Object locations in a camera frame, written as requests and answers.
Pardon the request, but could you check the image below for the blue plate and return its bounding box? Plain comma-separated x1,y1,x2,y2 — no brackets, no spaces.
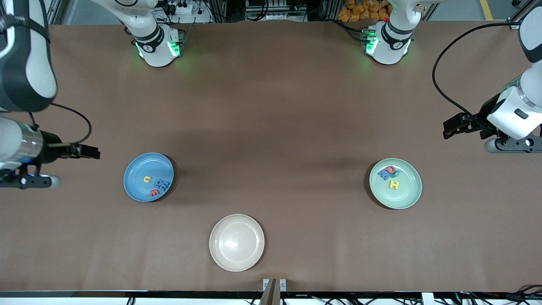
123,152,174,202

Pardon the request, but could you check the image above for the green plate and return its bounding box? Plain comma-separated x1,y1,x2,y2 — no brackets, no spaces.
369,158,423,210

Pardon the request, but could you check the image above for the bag of oranges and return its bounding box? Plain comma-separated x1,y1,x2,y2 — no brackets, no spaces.
337,0,391,22

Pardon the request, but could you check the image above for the white power strip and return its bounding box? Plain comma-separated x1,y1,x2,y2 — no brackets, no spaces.
163,0,200,16

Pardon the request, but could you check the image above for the beige plate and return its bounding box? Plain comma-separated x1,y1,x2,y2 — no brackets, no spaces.
209,214,265,272

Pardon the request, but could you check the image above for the metal equipment rack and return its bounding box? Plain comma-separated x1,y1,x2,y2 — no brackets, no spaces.
245,0,306,22

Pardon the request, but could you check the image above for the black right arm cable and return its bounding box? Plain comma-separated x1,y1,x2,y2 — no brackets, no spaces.
25,103,93,147

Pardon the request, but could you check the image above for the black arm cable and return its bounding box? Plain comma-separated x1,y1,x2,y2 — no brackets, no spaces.
432,21,522,128
25,103,93,147

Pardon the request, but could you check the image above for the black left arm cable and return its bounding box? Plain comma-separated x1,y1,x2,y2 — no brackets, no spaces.
432,21,522,128

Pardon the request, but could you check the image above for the aluminium frame post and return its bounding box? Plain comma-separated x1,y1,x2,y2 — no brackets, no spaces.
507,8,528,30

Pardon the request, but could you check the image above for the black table edge rail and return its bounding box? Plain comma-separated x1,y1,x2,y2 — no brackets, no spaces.
0,290,542,299

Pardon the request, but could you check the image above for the black red cable bundle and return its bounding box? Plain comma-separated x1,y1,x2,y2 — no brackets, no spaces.
457,284,542,305

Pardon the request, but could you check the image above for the brown camera strut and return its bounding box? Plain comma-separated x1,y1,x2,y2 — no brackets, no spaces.
259,278,277,305

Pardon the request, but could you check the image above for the small metal bracket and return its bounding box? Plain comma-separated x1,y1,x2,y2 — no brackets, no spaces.
263,278,287,292

